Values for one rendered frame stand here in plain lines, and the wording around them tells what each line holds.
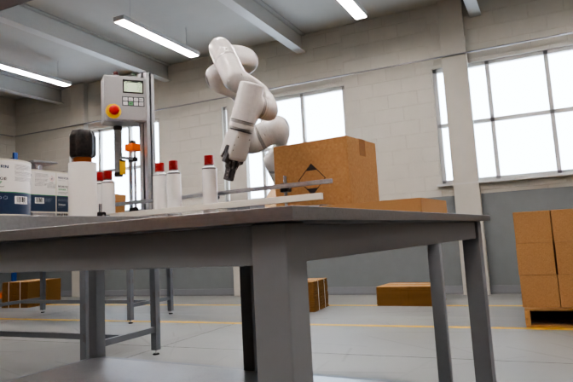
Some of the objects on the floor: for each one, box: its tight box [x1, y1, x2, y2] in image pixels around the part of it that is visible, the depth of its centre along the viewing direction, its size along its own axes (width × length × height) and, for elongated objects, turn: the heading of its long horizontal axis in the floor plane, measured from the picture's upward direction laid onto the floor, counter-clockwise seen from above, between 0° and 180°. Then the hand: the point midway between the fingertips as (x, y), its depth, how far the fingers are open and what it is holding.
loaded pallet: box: [512, 209, 573, 328], centre depth 468 cm, size 120×83×89 cm
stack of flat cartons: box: [308, 278, 329, 312], centre depth 615 cm, size 64×53×31 cm
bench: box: [0, 269, 174, 324], centre depth 647 cm, size 220×80×78 cm
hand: (229, 174), depth 184 cm, fingers closed
